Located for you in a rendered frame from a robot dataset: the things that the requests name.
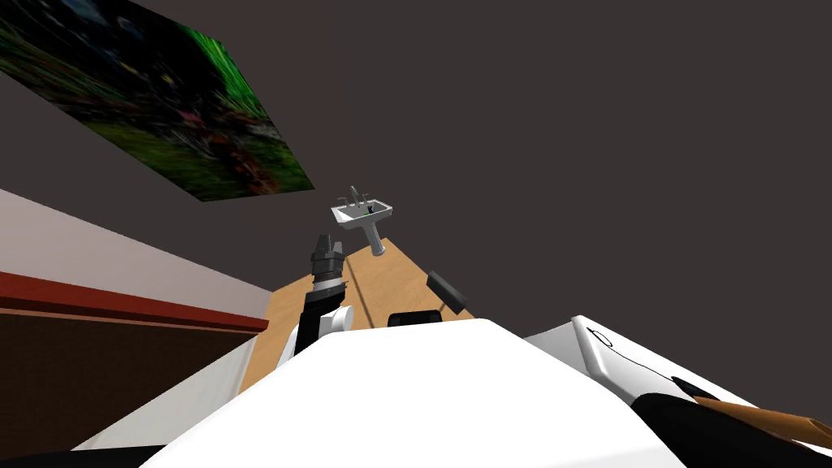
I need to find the dark grey flat block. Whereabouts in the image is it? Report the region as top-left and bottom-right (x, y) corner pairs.
(425, 270), (469, 316)

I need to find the green and dark wall picture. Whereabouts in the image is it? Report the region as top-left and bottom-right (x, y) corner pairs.
(0, 0), (317, 203)

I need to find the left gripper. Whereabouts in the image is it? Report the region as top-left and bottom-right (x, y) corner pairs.
(310, 234), (346, 286)

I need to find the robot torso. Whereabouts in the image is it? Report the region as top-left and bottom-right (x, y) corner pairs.
(138, 310), (687, 468)

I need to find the white pedestal sink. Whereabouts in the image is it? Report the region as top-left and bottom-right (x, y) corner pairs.
(330, 184), (395, 258)

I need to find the brown wooden bar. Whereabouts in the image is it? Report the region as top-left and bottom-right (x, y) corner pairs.
(692, 395), (832, 451)

